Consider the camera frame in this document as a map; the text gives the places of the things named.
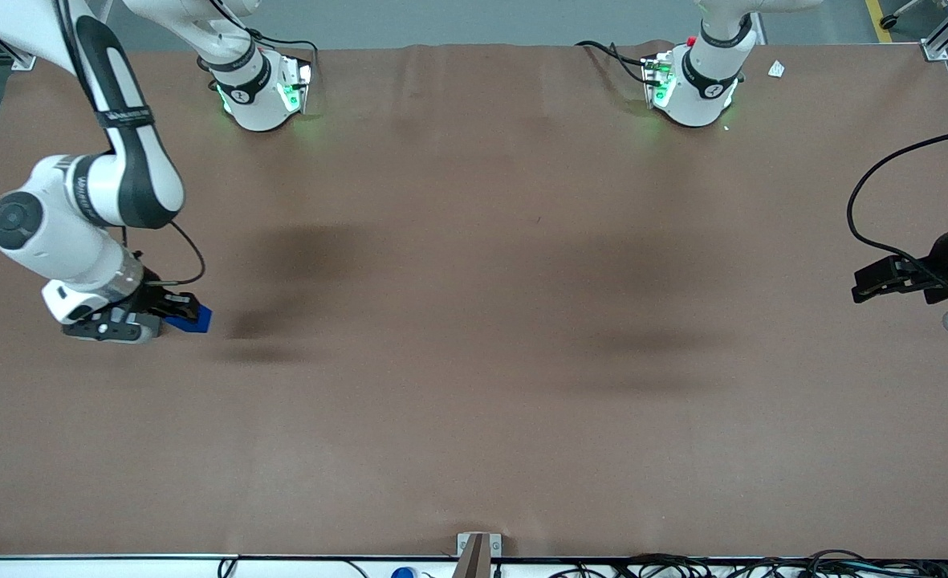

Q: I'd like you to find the brown table mat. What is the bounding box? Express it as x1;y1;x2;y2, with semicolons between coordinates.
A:
0;40;948;560

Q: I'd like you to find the long black left wrist cable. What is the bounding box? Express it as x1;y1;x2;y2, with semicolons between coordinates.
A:
846;126;948;271

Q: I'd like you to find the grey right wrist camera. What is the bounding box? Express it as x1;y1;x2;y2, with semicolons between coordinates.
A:
63;309;162;345

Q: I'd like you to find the black right arm base cable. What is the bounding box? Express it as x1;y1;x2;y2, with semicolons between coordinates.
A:
245;28;319;81

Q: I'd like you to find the blue plastic part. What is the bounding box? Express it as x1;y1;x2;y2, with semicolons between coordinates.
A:
165;304;213;335

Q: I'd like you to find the black arm base cable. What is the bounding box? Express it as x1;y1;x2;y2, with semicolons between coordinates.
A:
245;28;319;81
576;40;653;87

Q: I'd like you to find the metal bracket with brown bar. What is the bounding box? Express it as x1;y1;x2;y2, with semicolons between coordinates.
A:
457;532;502;578

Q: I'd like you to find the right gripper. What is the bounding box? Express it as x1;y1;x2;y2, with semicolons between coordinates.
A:
41;276;202;327

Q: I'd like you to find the black cable tangle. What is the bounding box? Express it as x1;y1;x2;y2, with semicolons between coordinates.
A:
550;549;948;578

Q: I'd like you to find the yellow floor tape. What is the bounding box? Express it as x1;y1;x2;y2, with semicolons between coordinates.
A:
865;0;897;45

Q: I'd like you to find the black caster wheel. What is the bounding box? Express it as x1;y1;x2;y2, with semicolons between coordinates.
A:
879;0;924;31

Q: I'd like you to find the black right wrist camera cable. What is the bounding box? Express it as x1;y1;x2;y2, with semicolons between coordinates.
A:
123;220;206;287

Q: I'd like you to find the black left arm base cable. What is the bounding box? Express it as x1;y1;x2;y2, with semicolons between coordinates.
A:
576;40;653;87

